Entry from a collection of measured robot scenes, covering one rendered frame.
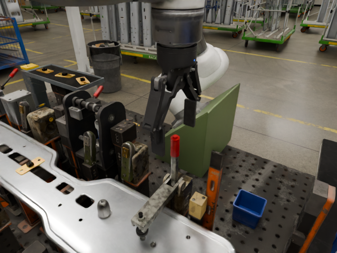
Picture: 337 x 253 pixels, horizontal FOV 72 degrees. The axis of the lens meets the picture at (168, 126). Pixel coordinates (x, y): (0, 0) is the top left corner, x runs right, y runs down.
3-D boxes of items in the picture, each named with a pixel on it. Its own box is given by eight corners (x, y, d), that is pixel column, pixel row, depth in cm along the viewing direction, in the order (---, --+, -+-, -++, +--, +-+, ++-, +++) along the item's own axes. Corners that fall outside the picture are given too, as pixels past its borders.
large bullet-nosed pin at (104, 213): (97, 219, 61) (92, 202, 58) (106, 210, 64) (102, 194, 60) (105, 224, 60) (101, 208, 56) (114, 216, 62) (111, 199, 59)
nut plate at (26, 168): (21, 175, 73) (20, 172, 72) (14, 171, 74) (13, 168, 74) (45, 160, 79) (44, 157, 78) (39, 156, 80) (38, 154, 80)
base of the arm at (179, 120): (180, 121, 139) (175, 113, 139) (210, 102, 127) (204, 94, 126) (167, 133, 124) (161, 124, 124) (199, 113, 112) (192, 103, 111)
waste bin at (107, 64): (86, 91, 376) (76, 44, 337) (111, 80, 413) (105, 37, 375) (108, 98, 352) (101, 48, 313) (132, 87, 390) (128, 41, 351)
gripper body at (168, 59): (171, 35, 47) (171, 79, 52) (146, 44, 41) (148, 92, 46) (205, 40, 44) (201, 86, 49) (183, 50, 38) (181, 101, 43)
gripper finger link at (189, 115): (184, 99, 56) (185, 98, 56) (183, 124, 59) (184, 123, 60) (195, 102, 54) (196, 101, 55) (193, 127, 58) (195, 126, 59)
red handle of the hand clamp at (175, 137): (165, 183, 62) (164, 135, 54) (169, 178, 64) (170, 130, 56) (178, 190, 60) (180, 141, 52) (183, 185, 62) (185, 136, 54)
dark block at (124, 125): (123, 214, 96) (109, 127, 74) (134, 202, 101) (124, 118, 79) (132, 219, 94) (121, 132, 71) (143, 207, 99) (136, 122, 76)
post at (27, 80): (44, 142, 138) (18, 70, 114) (55, 136, 143) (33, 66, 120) (52, 147, 134) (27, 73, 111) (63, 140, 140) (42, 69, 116)
